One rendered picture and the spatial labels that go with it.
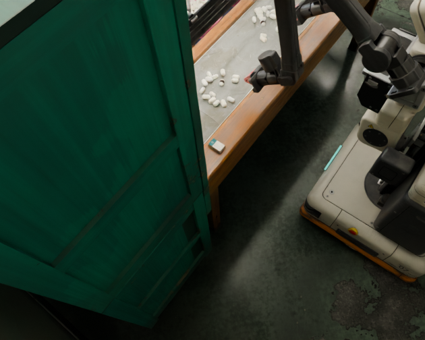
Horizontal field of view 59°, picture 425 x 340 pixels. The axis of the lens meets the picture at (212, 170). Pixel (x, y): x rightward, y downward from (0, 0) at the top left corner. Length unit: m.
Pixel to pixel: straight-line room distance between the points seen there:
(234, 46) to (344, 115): 1.04
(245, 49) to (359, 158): 0.84
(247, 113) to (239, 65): 0.28
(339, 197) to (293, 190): 0.37
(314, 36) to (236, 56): 0.38
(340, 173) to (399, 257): 0.49
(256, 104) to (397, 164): 0.61
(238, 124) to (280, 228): 0.83
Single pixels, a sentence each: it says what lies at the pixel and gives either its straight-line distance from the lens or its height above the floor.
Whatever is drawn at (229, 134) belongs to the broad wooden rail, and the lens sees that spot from 1.53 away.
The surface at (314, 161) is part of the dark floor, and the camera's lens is 2.39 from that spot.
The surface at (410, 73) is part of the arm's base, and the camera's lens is 1.21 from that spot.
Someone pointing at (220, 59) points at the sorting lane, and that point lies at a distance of 1.81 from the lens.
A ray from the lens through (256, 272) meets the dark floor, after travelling 2.11.
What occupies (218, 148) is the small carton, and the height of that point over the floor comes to 0.78.
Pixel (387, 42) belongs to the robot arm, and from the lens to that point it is 1.20.
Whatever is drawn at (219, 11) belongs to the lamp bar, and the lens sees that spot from 1.53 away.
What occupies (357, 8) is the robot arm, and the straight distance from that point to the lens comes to 1.18.
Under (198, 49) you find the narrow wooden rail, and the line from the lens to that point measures 1.82.
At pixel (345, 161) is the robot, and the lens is 2.11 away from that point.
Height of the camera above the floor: 2.07
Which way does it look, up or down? 64 degrees down
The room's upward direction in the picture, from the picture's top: 5 degrees counter-clockwise
